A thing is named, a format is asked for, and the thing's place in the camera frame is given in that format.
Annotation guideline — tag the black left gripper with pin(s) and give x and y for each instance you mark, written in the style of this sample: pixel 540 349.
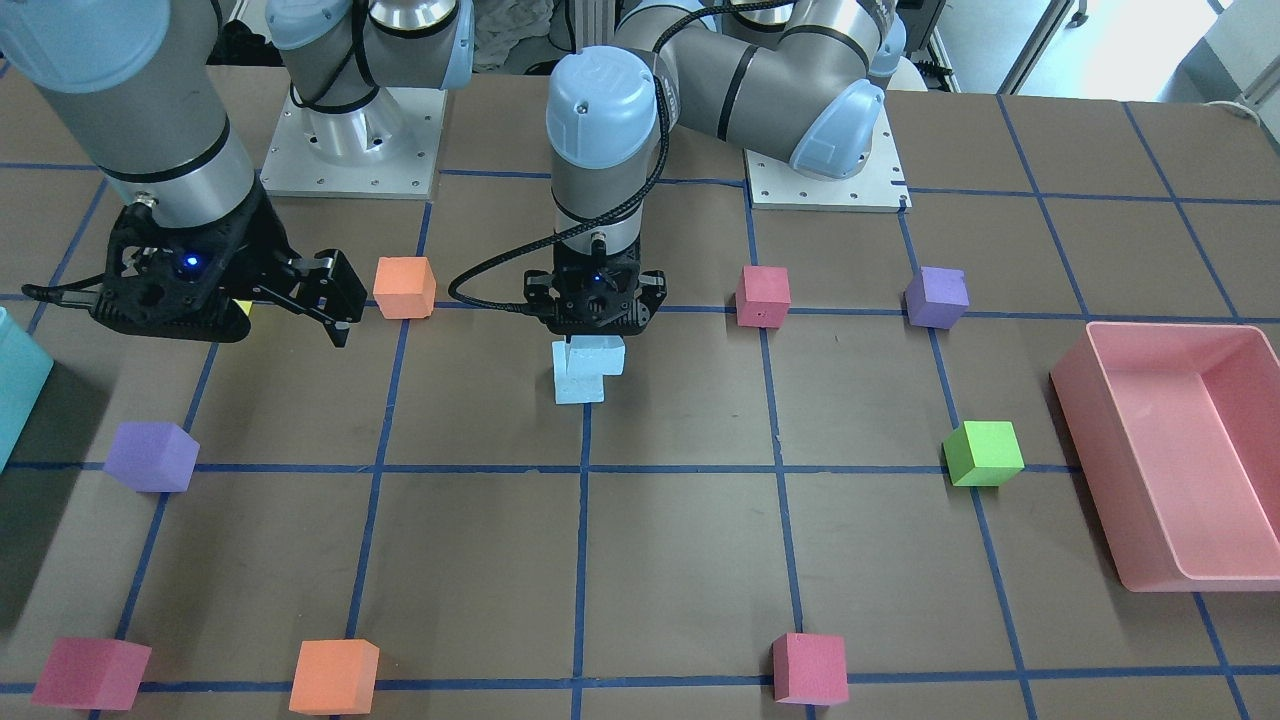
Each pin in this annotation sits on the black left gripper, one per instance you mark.
pixel 654 287

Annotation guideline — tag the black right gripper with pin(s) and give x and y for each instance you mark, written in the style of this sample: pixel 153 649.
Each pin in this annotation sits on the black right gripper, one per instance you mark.
pixel 262 243

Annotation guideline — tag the light blue block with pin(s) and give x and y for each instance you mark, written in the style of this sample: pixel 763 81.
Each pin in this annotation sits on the light blue block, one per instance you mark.
pixel 588 354
pixel 578 389

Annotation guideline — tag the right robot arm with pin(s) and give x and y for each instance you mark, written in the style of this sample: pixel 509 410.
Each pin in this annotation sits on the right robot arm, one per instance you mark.
pixel 129 81

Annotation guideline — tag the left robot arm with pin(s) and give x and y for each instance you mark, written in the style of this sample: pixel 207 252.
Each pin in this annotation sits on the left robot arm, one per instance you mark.
pixel 797 81

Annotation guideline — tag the orange block near base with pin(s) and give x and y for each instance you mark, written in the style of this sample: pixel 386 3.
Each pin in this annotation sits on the orange block near base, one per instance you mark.
pixel 404 288

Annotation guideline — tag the pink block near base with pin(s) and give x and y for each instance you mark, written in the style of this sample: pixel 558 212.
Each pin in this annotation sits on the pink block near base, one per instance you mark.
pixel 762 297

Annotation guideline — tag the purple block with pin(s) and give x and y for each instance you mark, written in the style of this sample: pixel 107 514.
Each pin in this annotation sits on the purple block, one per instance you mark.
pixel 152 456
pixel 937 297

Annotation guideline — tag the turquoise plastic tray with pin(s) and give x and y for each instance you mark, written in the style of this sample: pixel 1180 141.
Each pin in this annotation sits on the turquoise plastic tray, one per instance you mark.
pixel 25 367

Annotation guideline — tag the orange block far side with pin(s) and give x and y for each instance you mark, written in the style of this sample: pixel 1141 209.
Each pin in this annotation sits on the orange block far side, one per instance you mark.
pixel 335 677

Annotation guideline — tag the green block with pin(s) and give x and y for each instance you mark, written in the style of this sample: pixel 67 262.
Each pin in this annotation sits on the green block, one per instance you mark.
pixel 982 454

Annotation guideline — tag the pink block far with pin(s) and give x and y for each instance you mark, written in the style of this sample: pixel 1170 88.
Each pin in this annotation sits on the pink block far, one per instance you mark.
pixel 87 673
pixel 810 669

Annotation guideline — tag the pink plastic tray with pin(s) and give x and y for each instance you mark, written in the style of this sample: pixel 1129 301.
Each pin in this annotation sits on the pink plastic tray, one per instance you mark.
pixel 1177 430

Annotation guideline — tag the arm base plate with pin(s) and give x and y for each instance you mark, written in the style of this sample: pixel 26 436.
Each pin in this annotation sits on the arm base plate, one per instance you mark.
pixel 846 161
pixel 386 150

